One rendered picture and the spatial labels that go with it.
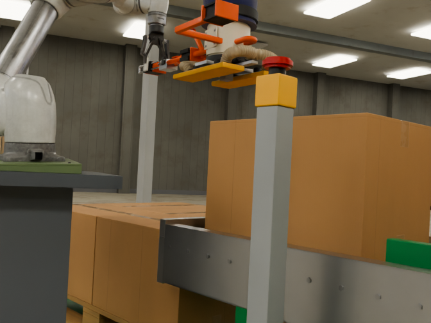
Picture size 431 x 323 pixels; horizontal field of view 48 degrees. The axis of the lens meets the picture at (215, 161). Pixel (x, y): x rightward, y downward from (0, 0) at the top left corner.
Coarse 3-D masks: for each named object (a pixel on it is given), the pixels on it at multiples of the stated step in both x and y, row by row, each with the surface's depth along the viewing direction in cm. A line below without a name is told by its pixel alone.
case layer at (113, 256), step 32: (96, 224) 220; (128, 224) 201; (96, 256) 218; (128, 256) 200; (96, 288) 216; (128, 288) 199; (160, 288) 184; (128, 320) 198; (160, 320) 183; (192, 320) 181; (224, 320) 193
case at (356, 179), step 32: (224, 128) 162; (320, 128) 134; (352, 128) 127; (384, 128) 130; (416, 128) 143; (224, 160) 161; (320, 160) 134; (352, 160) 126; (384, 160) 130; (416, 160) 143; (224, 192) 161; (320, 192) 133; (352, 192) 126; (384, 192) 131; (416, 192) 144; (224, 224) 160; (288, 224) 141; (320, 224) 133; (352, 224) 126; (384, 224) 131; (416, 224) 144; (384, 256) 131
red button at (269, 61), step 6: (264, 60) 108; (270, 60) 107; (276, 60) 106; (282, 60) 106; (288, 60) 107; (264, 66) 110; (270, 66) 107; (276, 66) 107; (282, 66) 107; (288, 66) 108; (270, 72) 109; (276, 72) 108; (282, 72) 108
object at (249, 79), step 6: (252, 72) 187; (258, 72) 182; (264, 72) 180; (234, 78) 194; (240, 78) 191; (246, 78) 188; (252, 78) 186; (216, 84) 204; (222, 84) 202; (228, 84) 201; (234, 84) 200; (240, 84) 200; (246, 84) 199; (252, 84) 198
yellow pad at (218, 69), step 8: (216, 64) 171; (224, 64) 169; (232, 64) 171; (184, 72) 189; (192, 72) 184; (200, 72) 180; (208, 72) 179; (216, 72) 179; (224, 72) 178; (232, 72) 177; (184, 80) 197; (192, 80) 196; (200, 80) 196
